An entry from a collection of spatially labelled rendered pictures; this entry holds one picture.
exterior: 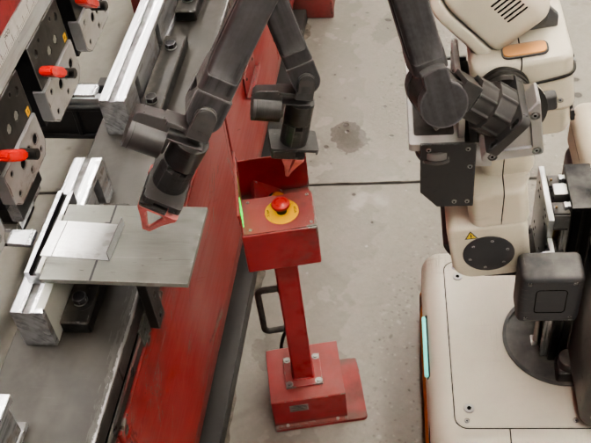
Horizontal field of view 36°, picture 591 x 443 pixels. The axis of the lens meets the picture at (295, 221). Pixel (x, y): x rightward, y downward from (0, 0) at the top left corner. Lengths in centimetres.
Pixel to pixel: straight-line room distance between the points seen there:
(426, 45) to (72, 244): 71
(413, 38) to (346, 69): 218
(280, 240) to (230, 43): 66
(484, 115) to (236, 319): 140
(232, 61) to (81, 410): 63
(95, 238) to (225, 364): 103
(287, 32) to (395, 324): 117
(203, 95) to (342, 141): 191
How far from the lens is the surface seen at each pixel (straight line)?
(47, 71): 151
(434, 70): 139
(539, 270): 185
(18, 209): 156
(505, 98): 147
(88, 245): 164
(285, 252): 194
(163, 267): 157
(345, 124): 332
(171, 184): 145
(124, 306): 170
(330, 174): 313
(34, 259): 166
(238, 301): 273
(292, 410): 245
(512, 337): 234
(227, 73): 136
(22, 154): 141
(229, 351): 262
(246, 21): 134
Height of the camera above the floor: 215
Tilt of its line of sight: 46 degrees down
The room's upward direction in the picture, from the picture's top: 8 degrees counter-clockwise
